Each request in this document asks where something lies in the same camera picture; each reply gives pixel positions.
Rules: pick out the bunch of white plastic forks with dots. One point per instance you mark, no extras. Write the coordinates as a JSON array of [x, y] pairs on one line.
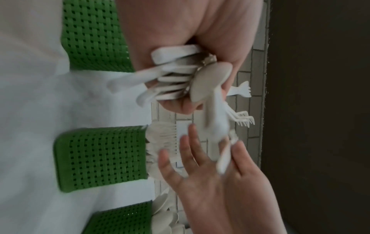
[[162, 137]]

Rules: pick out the handful of white plastic cutlery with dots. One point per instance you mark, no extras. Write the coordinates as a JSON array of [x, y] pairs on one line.
[[208, 80]]

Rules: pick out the bunch of white plastic spoons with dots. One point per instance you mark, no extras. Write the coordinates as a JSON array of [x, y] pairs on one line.
[[164, 221]]

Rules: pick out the person's right hand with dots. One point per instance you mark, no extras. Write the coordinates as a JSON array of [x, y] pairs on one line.
[[225, 196]]

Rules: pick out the person's left hand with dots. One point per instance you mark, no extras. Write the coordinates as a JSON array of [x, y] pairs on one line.
[[188, 22]]

